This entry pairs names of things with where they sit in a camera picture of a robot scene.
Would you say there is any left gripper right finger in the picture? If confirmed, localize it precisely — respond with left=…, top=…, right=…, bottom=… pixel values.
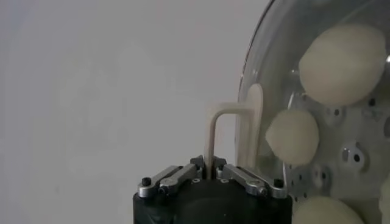
left=213, top=155, right=289, bottom=200

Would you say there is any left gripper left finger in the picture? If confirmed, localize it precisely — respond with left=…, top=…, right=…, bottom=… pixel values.
left=136, top=155, right=205, bottom=198

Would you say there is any glass pot lid cream handle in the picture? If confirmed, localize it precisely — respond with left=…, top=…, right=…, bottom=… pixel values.
left=203, top=0, right=390, bottom=224

